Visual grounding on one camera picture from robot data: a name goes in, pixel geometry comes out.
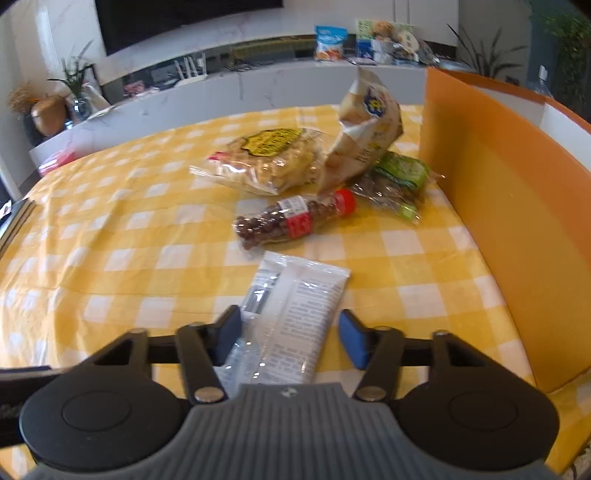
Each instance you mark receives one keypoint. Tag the trailing green houseplant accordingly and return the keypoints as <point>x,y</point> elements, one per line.
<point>570,55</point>

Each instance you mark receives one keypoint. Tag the orange cardboard box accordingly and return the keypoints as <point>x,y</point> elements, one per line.
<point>508,221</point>

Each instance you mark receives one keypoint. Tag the small pink printed box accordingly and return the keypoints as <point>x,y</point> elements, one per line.
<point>134,88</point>

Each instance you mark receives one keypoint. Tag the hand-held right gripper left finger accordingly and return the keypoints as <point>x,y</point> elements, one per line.
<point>228,334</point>

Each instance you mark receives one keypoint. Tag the white marble TV console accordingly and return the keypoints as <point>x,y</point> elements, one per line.
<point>231,92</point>

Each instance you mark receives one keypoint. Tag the green label nut packet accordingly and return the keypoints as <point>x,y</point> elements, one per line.
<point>397,180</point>

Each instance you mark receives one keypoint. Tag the blue water jug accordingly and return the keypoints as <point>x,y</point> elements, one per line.
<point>541,85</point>

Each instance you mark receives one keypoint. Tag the pale fabric pouch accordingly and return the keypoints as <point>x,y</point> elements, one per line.
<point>390,51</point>

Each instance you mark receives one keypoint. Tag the white snack packet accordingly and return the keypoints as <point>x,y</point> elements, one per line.
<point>295,314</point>

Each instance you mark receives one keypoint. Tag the chocolate ball bottle red cap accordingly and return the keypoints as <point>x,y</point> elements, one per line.
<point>286,219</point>

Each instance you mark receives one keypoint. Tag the white router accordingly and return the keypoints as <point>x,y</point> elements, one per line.
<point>189,78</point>

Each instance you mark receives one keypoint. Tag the puffed rice bag blue checks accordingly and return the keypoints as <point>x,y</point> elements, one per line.
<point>364,134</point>

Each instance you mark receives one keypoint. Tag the yellow checked tablecloth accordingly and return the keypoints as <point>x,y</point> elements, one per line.
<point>115,230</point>

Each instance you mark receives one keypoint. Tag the round hand fan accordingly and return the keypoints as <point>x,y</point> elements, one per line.
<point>409,37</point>

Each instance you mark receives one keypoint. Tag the black notebook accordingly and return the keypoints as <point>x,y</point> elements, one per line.
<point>11,226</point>

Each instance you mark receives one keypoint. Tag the blue box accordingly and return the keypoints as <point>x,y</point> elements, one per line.
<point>364,48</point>

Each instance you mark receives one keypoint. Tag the teddy bear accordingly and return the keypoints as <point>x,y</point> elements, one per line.
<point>383,30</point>

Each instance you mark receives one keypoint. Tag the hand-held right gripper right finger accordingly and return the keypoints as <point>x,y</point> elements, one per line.
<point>353,341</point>

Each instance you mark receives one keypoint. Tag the black television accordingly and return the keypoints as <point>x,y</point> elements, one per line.
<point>184,23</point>

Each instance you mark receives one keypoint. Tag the round cracker packet yellow label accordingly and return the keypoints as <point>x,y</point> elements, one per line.
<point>268,161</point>

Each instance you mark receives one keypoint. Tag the dried yellow flowers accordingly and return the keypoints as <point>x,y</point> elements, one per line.
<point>21,97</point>

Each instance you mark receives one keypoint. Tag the brown round vase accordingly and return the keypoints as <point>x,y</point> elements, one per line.
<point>48,115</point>

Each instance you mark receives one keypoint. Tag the glass vase with green plant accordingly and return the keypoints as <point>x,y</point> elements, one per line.
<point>79,108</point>

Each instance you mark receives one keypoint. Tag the blue snack bag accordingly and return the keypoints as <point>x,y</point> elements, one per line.
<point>330,44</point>

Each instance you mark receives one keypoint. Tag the potted long-leaf plant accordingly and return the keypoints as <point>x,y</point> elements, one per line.
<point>485,60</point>

